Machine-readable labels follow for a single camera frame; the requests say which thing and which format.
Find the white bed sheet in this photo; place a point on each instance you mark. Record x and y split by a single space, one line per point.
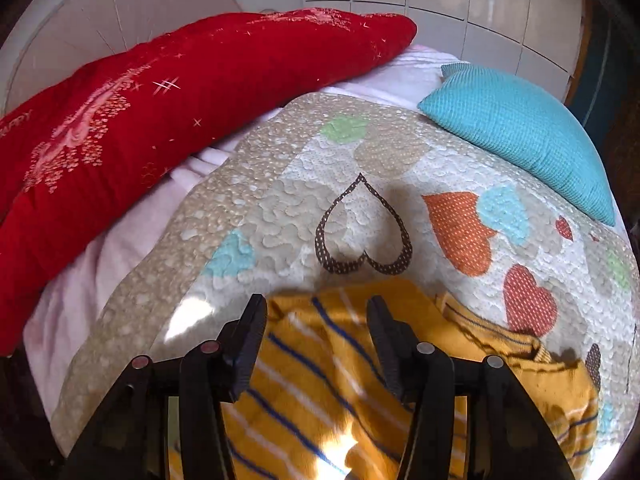
100 260

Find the red embroidered quilt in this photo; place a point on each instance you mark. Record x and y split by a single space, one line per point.
200 75

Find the heart patterned quilted bedspread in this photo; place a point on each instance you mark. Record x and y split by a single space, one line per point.
300 170

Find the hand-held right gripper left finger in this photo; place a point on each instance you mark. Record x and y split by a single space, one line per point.
245 355

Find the white round headboard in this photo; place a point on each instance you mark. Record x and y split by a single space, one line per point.
100 10

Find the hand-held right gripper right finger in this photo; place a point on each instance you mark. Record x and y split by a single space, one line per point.
387 355

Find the yellow striped knit sweater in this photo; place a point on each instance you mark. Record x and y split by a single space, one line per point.
320 360

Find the dark teal curtain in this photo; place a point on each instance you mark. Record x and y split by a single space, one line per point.
592 75

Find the blue textured pillow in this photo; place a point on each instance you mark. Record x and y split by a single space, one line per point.
520 130

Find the white glossy wardrobe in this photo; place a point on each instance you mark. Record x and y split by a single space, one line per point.
500 10

